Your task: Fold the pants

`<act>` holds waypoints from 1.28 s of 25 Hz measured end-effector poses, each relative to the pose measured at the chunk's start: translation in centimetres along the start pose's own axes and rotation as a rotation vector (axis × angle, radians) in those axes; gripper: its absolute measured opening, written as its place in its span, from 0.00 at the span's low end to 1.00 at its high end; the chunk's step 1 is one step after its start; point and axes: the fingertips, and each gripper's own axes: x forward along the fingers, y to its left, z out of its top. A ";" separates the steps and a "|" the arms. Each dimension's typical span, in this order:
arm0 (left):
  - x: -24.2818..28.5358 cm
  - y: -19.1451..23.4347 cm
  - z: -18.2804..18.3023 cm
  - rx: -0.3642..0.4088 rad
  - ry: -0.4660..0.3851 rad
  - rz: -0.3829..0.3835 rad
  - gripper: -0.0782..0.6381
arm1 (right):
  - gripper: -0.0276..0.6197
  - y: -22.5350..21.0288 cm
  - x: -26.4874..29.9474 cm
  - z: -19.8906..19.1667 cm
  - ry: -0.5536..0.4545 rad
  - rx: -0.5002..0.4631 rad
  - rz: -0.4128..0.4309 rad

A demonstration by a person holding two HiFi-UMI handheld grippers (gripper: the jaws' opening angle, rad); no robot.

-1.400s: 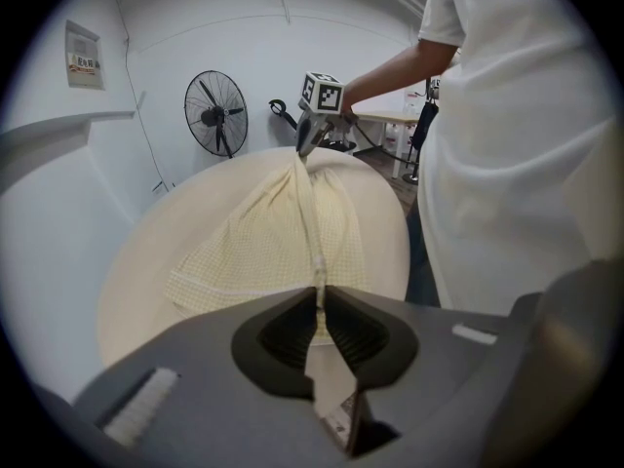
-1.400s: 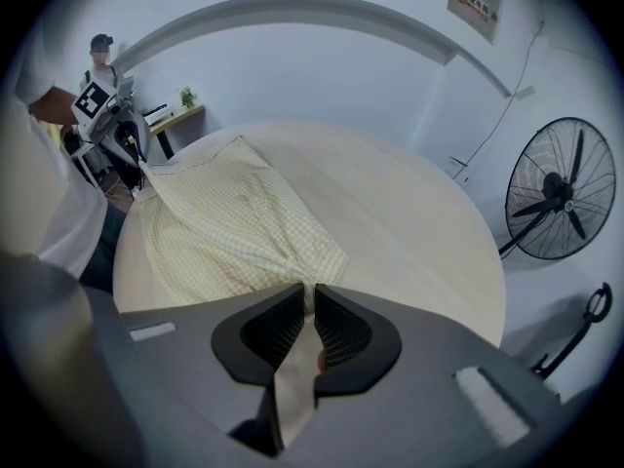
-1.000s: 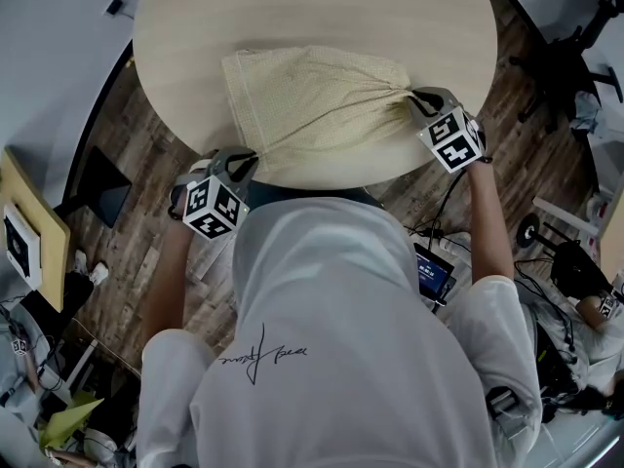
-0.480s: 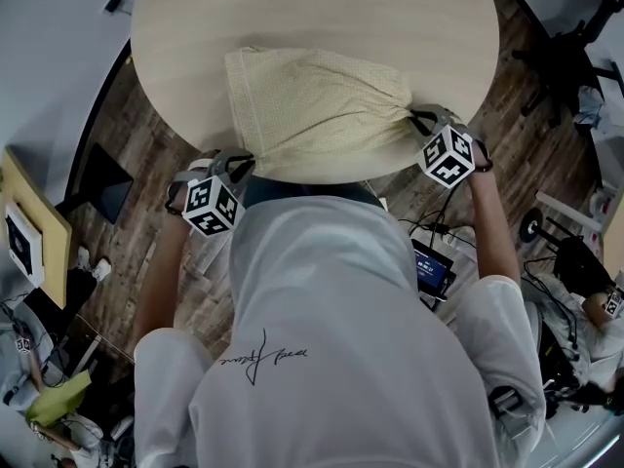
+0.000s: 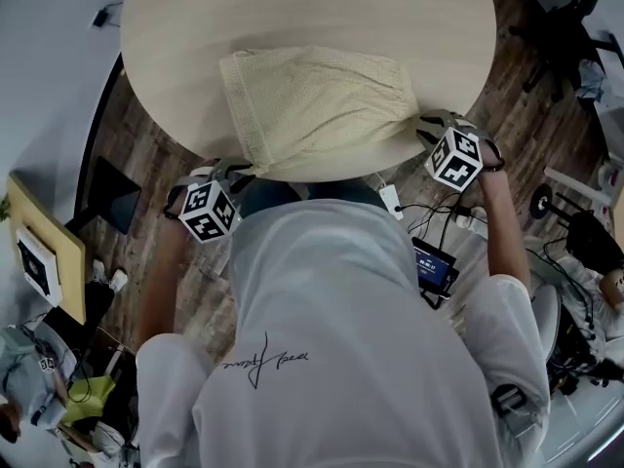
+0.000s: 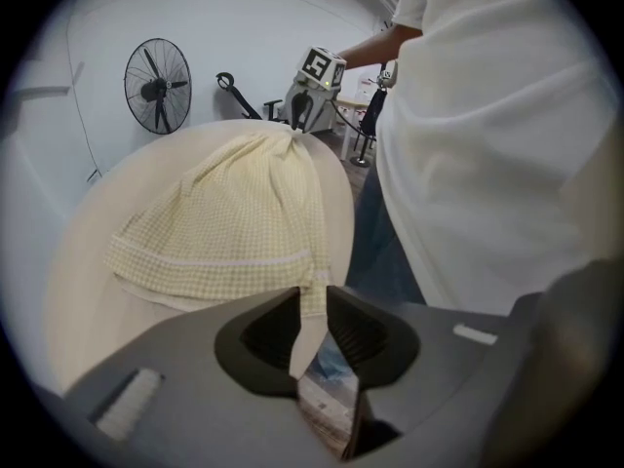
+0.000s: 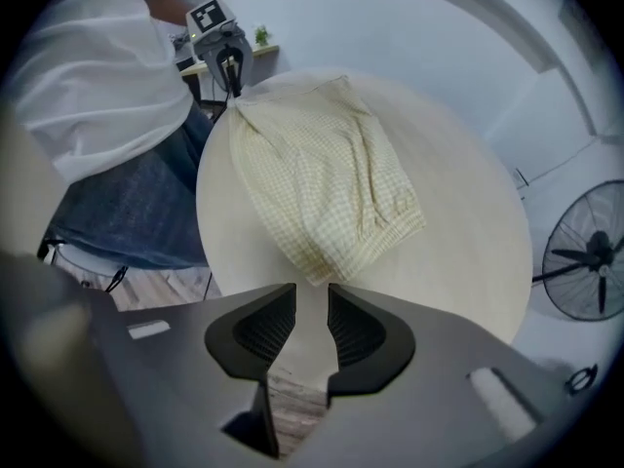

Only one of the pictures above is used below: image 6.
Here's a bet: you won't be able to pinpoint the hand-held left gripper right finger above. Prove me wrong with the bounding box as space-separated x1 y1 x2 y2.
326 285 421 394

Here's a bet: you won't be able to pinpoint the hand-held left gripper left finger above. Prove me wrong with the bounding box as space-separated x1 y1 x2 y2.
214 285 301 400

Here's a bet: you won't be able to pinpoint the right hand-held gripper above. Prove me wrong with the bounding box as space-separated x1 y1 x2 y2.
284 45 348 135

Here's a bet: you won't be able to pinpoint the yellow checked pants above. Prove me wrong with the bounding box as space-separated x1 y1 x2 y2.
103 128 333 319

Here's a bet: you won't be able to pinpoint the person's right forearm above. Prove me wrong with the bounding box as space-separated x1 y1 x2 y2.
334 21 423 71

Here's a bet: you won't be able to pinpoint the black office chair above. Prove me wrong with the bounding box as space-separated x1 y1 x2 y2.
262 97 293 126

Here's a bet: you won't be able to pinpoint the white background table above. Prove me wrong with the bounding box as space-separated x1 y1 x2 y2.
333 92 377 161

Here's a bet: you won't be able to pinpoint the black stand with bag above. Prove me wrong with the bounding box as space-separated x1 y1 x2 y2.
349 59 394 168

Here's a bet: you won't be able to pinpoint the person's blue jeans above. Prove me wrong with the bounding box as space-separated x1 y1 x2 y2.
344 166 426 305

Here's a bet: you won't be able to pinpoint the person's white shirt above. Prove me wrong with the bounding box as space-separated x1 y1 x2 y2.
375 0 620 317

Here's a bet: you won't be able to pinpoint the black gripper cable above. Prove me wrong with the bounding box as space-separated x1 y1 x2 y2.
330 97 363 136

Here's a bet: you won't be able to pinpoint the black wall fan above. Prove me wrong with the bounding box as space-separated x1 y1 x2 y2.
123 37 193 137

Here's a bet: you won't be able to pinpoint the thin wall cable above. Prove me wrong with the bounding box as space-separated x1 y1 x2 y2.
65 15 106 177

